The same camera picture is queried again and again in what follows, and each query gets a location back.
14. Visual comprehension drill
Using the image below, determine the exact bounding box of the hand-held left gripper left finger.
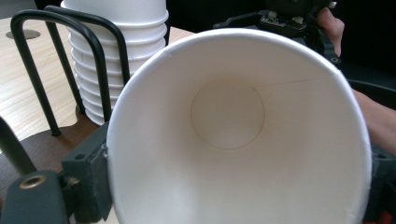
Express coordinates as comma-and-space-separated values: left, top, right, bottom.
62, 120, 114, 224

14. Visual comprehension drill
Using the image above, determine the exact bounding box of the black wire cup holder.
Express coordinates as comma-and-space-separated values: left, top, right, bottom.
0, 4, 171, 202

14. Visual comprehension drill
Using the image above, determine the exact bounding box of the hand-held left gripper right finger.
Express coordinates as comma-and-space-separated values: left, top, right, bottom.
363, 144, 396, 222

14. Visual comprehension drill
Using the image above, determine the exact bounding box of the single white paper cup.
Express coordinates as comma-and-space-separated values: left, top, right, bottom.
106, 27, 374, 224

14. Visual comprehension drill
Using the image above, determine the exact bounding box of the stack of white paper cups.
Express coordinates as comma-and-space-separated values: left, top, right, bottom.
60, 0, 170, 127

